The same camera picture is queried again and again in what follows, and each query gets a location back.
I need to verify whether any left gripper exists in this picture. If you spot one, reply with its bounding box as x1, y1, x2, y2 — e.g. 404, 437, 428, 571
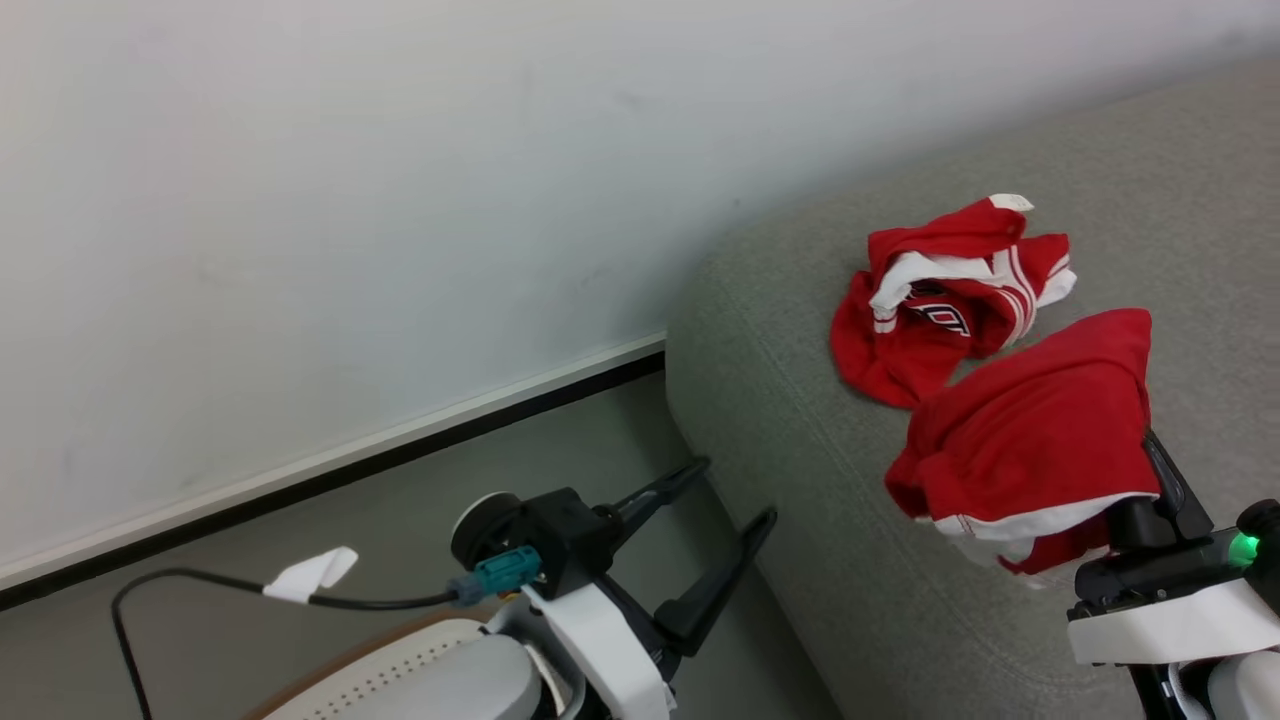
450, 457, 779, 720

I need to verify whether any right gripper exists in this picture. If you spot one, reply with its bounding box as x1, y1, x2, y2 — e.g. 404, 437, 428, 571
1065, 430, 1280, 667

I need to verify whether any red garment with white hem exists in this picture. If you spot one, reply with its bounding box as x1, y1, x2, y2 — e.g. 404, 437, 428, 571
884, 308, 1163, 589

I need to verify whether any red jersey with white stripes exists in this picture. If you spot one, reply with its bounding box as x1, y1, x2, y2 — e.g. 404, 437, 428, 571
829, 194, 1078, 410

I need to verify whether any grey fabric sofa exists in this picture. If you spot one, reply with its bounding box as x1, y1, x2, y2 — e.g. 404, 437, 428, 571
665, 55, 1280, 720

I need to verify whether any white laundry basket brown rim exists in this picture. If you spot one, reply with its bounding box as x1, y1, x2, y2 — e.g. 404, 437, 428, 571
245, 612, 501, 720

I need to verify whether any teal cable connector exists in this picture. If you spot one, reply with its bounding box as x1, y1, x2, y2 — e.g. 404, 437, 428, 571
447, 545, 544, 609

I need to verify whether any white cable tag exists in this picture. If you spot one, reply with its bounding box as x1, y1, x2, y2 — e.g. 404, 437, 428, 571
262, 546, 360, 605

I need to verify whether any thin black cable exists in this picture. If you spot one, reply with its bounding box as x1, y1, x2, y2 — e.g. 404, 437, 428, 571
111, 567, 471, 720

